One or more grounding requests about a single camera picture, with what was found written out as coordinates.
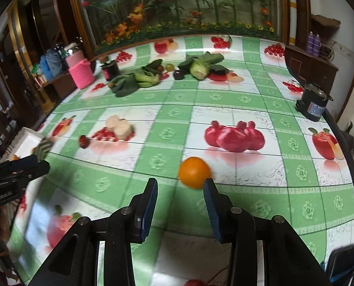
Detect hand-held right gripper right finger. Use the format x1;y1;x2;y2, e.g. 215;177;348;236
203;178;327;286

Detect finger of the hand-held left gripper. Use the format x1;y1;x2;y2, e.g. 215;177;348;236
13;161;51;185
0;155;40;172

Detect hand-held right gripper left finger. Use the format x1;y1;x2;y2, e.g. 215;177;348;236
31;178;159;286

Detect chevron patterned box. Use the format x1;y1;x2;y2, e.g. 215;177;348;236
2;128;52;163

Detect large orange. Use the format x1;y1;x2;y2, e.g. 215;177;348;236
178;156;212;189

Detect fruit print tablecloth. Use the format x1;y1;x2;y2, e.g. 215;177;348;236
7;34;354;286

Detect wooden side shelf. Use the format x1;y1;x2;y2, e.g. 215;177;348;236
35;71;76;102

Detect tan cake block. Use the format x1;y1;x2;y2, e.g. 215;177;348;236
106;115;122;132
116;119;135;140

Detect pink bottle with knitted sleeve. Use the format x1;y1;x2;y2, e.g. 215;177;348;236
64;43;95;90

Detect black box with red label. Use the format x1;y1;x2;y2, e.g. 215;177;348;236
101;60;121;81

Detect dark green leafy vegetable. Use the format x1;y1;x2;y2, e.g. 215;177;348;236
113;74;139;97

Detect green bananas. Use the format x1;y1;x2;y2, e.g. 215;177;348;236
134;71;161;88

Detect bok choy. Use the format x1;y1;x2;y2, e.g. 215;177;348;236
178;52;225;80

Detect green leaf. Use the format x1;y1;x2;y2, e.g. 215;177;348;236
143;60;164;75

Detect black electric motor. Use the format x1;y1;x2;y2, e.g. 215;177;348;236
295;82;334;122

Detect wooden side cabinet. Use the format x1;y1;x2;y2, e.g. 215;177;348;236
284;45;339;96

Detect black bag with blue strap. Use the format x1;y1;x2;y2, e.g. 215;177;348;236
324;244;354;283

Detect flower wall mural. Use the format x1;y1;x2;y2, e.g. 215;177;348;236
73;0;288;51

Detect wooden wall shelf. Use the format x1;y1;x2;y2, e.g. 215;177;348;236
311;13;341;30

